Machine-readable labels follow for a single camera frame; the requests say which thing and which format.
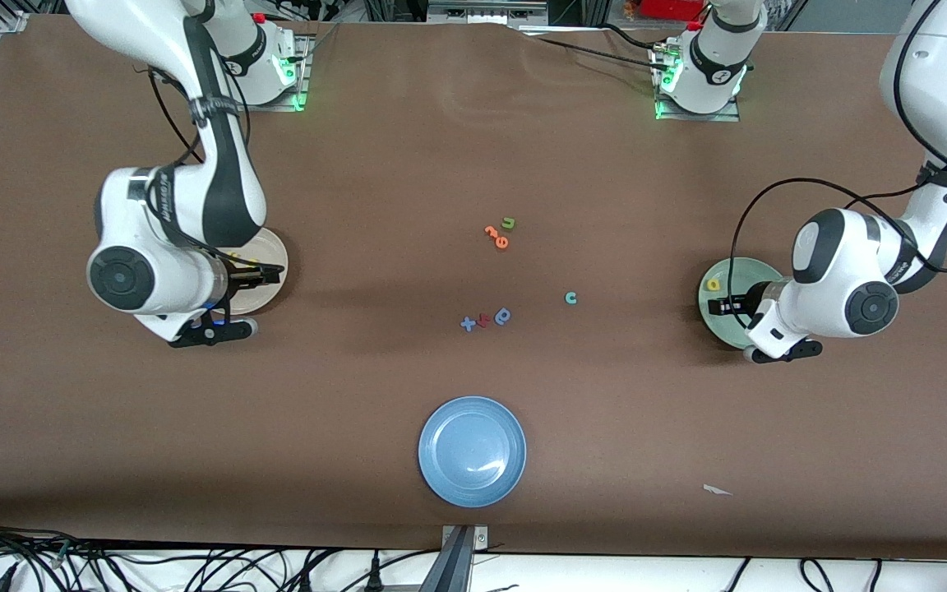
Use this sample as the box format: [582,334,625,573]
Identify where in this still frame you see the green plate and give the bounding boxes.
[698,257,787,350]

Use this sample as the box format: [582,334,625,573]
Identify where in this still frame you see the beige brown plate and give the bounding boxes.
[223,228,289,316]

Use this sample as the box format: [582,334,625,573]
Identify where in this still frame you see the blue plate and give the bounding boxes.
[418,396,527,508]

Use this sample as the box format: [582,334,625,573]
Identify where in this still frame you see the red box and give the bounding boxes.
[642,0,704,21]

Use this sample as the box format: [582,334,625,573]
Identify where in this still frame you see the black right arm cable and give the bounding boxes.
[147,0,252,272]

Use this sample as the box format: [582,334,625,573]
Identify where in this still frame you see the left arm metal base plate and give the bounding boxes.
[653,45,741,123]

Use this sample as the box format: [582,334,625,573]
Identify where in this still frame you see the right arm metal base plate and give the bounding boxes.
[256,33,310,112]

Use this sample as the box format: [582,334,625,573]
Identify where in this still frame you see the black looped cable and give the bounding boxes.
[801,557,838,592]

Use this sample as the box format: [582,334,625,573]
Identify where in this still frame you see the black base cable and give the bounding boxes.
[599,23,672,53]
[520,31,665,67]

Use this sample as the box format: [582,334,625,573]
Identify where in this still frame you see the grey metal frame unit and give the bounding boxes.
[427,0,548,24]

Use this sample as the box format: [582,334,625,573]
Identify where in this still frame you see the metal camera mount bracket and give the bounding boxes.
[420,525,491,592]

